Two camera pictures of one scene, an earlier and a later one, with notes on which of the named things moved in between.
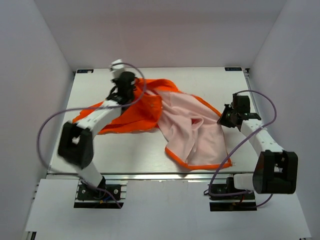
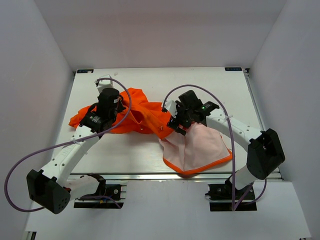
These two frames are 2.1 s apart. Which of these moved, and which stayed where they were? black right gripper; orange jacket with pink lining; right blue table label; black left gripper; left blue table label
Moved: black left gripper; orange jacket with pink lining; black right gripper
Stayed: right blue table label; left blue table label
